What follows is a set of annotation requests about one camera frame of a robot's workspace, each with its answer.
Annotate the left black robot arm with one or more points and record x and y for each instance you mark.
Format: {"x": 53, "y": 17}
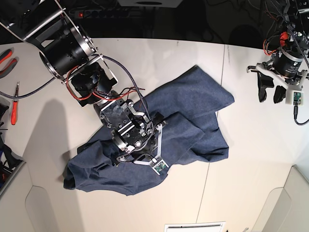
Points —
{"x": 287, "y": 48}

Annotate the orange handled screwdriver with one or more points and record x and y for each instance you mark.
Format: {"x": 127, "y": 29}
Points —
{"x": 15, "y": 106}

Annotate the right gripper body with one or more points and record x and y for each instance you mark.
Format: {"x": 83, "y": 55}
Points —
{"x": 146, "y": 153}

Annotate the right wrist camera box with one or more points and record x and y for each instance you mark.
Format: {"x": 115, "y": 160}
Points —
{"x": 159, "y": 166}

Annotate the white vent panel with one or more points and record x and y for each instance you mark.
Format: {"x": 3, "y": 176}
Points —
{"x": 195, "y": 227}

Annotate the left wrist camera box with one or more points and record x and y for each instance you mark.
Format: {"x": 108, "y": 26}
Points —
{"x": 294, "y": 97}

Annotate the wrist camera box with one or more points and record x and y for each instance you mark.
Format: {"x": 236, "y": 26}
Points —
{"x": 294, "y": 97}
{"x": 159, "y": 166}

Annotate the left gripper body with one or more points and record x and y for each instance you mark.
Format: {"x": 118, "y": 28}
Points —
{"x": 266, "y": 68}

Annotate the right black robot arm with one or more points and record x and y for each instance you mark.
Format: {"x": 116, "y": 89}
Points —
{"x": 70, "y": 56}

